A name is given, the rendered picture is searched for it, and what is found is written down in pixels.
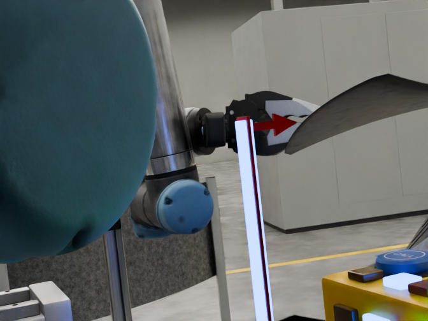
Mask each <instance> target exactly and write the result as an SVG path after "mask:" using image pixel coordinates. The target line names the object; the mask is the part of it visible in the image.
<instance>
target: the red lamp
mask: <svg viewBox="0 0 428 321"><path fill-rule="evenodd" d="M408 292H409V293H412V294H417V295H420V296H424V297H428V279H426V280H421V281H418V282H413V283H409V284H408Z"/></svg>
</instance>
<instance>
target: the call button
mask: <svg viewBox="0 0 428 321"><path fill-rule="evenodd" d="M375 257H377V258H376V268H377V269H381V270H383V272H384V273H387V274H400V273H408V274H412V273H422V272H426V271H428V252H427V251H423V250H412V249H404V250H398V251H393V252H387V253H383V254H381V255H375Z"/></svg>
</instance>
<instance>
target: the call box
mask: <svg viewBox="0 0 428 321"><path fill-rule="evenodd" d="M348 271H350V270H348ZM348 271H343V272H340V273H334V274H331V275H327V276H325V277H323V278H322V292H323V298H324V310H325V321H334V308H333V305H334V304H338V303H340V304H344V305H346V306H349V307H352V308H355V309H357V310H358V314H359V321H363V318H362V316H363V315H364V314H366V313H370V314H373V315H376V316H379V317H382V318H386V319H388V320H390V321H428V297H424V296H420V295H417V294H412V293H409V292H408V289H405V290H398V289H393V288H390V287H386V286H384V284H383V278H384V277H387V276H392V275H397V274H387V273H384V277H383V278H382V279H379V280H373V281H370V282H365V283H362V282H358V281H355V280H351V279H349V278H348ZM411 275H416V276H421V277H422V280H426V279H428V271H426V272H422V273H412V274H411Z"/></svg>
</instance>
